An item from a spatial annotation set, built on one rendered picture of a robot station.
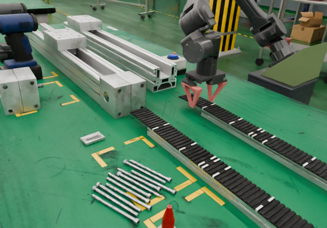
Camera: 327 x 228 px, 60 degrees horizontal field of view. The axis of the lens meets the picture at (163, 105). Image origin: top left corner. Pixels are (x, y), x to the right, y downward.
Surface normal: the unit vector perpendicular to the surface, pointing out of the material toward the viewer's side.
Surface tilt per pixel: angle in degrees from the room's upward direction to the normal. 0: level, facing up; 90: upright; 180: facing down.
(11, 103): 90
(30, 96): 90
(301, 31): 89
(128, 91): 90
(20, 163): 0
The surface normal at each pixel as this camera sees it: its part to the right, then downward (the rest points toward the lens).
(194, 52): -0.54, 0.36
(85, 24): 0.61, 0.39
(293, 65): -0.77, 0.25
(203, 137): 0.06, -0.89
